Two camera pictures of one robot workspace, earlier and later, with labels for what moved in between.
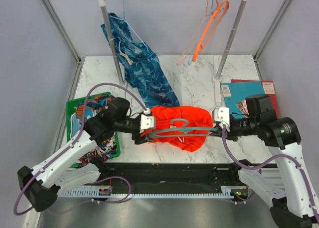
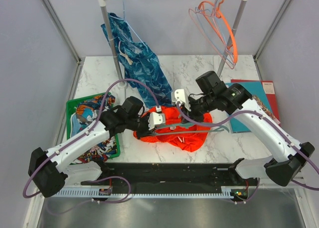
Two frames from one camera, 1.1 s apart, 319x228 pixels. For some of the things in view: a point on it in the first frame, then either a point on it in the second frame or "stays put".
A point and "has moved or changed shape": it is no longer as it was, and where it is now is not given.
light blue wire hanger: x=124 y=19 stays put
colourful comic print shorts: x=86 y=107 stays put
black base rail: x=173 y=175 stays put
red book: x=268 y=88 stays put
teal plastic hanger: x=183 y=122 has moved or changed shape
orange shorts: x=187 y=128 stays put
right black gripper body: x=237 y=127 → x=199 y=106
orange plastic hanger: x=197 y=49 → x=216 y=17
